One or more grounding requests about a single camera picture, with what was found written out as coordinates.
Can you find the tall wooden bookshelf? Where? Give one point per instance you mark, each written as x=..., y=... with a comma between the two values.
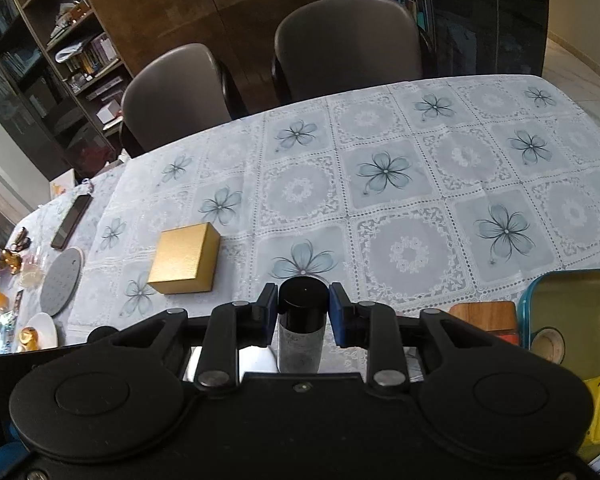
x=45, y=50

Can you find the gold foil ball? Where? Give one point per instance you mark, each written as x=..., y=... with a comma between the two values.
x=29, y=337

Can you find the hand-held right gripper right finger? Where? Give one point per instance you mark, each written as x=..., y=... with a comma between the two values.
x=337, y=312

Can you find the gold metal tray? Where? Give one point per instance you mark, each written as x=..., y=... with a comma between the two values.
x=575, y=310

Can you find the white plate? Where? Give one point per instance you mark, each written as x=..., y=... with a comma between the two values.
x=42, y=327

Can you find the clear drinking glass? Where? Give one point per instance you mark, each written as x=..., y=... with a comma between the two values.
x=34, y=271

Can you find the grey round trivet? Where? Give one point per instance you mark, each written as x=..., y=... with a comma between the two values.
x=61, y=282

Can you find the black smartphone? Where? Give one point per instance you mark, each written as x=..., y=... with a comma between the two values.
x=72, y=221

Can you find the grey upholstered chair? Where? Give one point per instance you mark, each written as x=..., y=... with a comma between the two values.
x=350, y=45
x=175, y=95

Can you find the dark glass cabinet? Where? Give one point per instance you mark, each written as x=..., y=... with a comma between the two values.
x=485, y=15

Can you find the tape roll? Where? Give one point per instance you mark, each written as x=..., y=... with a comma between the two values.
x=547, y=345

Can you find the white greeting card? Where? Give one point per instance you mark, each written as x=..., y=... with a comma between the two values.
x=62, y=183

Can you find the floral lace tablecloth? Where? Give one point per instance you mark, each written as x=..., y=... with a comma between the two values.
x=380, y=175

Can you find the brown wooden cabinet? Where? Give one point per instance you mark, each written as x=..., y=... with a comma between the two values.
x=205, y=5

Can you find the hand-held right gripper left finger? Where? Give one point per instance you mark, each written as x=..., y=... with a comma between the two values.
x=269, y=312

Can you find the gold cardboard box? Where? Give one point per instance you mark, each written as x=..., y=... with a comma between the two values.
x=182, y=257

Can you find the orange tea tin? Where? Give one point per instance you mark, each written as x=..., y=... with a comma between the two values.
x=485, y=317

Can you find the black lidded jar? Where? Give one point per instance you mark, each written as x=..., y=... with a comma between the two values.
x=301, y=305

